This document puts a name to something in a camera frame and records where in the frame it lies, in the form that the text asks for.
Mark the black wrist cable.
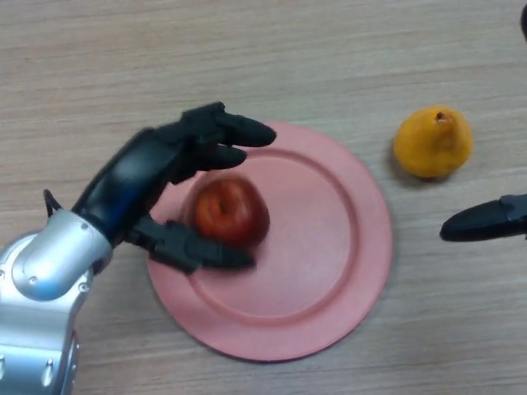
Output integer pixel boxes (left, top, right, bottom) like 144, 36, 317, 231
42, 188, 63, 221

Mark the red apple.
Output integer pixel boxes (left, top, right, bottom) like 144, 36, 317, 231
194, 175, 271, 248

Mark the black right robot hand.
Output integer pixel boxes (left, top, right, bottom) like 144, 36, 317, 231
439, 6, 527, 243

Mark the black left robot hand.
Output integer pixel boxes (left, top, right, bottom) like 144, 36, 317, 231
72, 101, 277, 275

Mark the pink round plate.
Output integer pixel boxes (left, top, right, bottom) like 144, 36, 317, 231
147, 121, 393, 363

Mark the yellow pear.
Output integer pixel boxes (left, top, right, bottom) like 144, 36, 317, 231
393, 105, 473, 179

